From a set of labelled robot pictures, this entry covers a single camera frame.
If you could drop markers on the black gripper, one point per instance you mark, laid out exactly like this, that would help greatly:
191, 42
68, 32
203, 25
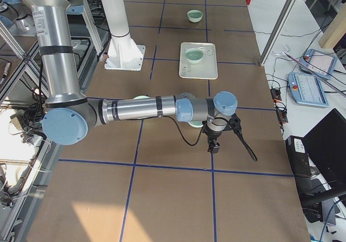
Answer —
211, 136

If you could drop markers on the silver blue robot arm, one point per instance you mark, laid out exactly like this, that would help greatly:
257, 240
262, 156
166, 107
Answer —
71, 114

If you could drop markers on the pale green serving tray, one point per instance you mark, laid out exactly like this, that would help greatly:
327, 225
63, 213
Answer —
206, 69

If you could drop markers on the green bowl on tray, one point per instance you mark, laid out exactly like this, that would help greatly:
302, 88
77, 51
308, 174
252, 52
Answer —
193, 55

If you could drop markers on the blue teach pendant near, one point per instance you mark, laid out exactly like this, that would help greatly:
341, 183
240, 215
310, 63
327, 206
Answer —
307, 90

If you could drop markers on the blue teach pendant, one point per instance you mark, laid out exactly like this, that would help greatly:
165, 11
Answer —
307, 90
319, 62

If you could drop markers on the black laptop computer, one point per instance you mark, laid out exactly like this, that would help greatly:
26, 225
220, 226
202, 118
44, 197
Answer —
324, 145

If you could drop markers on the green bowl with ice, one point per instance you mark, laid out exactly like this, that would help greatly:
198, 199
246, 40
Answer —
141, 97

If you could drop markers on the blue teach pendant far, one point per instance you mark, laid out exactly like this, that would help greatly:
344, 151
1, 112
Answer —
319, 62

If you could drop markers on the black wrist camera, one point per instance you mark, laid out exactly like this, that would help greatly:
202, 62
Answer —
213, 147

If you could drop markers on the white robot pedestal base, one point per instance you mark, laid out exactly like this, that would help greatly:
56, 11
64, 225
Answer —
123, 52

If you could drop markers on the aluminium frame post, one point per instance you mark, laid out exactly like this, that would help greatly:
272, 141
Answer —
281, 21

